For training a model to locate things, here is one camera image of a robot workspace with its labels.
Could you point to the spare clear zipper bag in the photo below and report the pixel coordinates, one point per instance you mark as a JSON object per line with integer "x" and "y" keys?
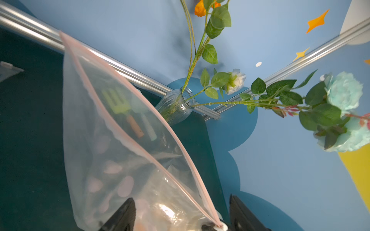
{"x": 8, "y": 70}

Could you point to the green toy garden fork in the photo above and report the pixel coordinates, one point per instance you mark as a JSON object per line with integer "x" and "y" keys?
{"x": 119, "y": 104}

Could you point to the orange artificial flower stem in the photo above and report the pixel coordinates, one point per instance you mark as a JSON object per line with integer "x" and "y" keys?
{"x": 217, "y": 17}

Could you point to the right aluminium frame post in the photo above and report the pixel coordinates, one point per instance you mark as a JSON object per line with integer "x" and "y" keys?
{"x": 329, "y": 47}

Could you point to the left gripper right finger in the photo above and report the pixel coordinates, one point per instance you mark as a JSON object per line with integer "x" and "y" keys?
{"x": 241, "y": 218}

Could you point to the light blue toy trowel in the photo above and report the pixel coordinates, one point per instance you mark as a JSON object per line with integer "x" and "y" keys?
{"x": 141, "y": 109}

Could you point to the clear zipper bag pink zipper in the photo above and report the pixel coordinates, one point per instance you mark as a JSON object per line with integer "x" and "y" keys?
{"x": 106, "y": 166}

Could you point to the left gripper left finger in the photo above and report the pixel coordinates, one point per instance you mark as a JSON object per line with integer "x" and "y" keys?
{"x": 123, "y": 219}

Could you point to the mint artificial rose stem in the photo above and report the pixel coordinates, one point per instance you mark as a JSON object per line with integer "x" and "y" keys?
{"x": 328, "y": 109}

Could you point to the ribbed glass vase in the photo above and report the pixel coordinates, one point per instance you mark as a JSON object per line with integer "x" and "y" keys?
{"x": 176, "y": 106}

